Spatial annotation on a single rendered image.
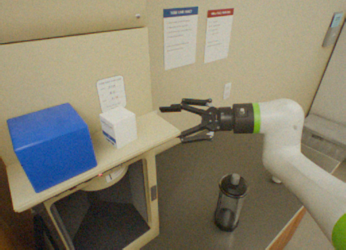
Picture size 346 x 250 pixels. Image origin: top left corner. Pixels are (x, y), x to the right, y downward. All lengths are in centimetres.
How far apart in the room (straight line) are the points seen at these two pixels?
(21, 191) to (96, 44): 28
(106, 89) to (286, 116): 47
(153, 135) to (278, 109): 36
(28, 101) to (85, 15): 18
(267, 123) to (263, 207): 55
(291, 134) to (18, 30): 64
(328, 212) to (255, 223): 59
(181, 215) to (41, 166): 74
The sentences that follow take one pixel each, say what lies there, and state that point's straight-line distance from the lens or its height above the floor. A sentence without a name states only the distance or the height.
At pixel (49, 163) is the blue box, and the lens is 38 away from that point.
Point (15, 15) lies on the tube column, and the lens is 41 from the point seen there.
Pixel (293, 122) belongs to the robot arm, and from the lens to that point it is 66.
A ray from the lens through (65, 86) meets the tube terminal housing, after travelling 44.
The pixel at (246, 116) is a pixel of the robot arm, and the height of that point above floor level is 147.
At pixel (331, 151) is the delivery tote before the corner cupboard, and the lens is 311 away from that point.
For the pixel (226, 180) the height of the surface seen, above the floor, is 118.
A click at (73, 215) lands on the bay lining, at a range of 90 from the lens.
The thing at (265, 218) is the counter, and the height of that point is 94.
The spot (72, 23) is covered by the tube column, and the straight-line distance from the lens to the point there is 43.
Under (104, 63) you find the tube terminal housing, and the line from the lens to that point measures 45.
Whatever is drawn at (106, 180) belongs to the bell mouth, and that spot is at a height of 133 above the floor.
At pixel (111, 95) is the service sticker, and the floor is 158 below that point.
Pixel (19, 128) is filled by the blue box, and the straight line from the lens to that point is 40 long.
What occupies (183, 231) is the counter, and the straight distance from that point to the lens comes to 98.
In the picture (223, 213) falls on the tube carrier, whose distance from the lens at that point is 92.
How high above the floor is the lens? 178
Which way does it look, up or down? 32 degrees down
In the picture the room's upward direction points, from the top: straight up
